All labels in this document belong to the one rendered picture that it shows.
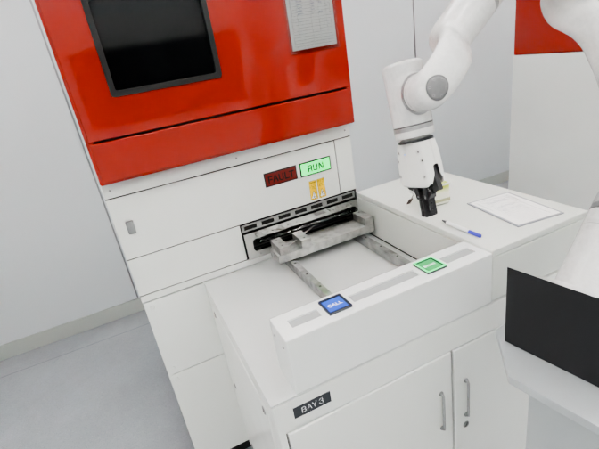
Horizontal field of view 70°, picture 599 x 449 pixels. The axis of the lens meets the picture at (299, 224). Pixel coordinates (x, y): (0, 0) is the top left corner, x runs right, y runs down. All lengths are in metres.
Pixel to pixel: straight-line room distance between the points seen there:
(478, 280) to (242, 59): 0.87
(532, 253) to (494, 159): 3.10
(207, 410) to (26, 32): 2.09
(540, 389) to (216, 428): 1.21
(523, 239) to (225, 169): 0.86
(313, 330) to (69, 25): 0.91
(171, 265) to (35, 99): 1.62
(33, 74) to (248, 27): 1.69
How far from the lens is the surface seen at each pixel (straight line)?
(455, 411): 1.33
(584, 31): 1.15
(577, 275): 0.98
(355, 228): 1.48
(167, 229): 1.37
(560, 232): 1.31
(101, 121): 1.25
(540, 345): 1.03
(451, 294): 1.08
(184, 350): 1.58
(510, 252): 1.18
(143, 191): 1.33
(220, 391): 1.72
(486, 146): 4.20
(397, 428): 1.21
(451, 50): 0.91
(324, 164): 1.49
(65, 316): 3.15
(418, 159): 0.93
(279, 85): 1.34
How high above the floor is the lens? 1.49
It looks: 23 degrees down
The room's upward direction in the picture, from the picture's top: 10 degrees counter-clockwise
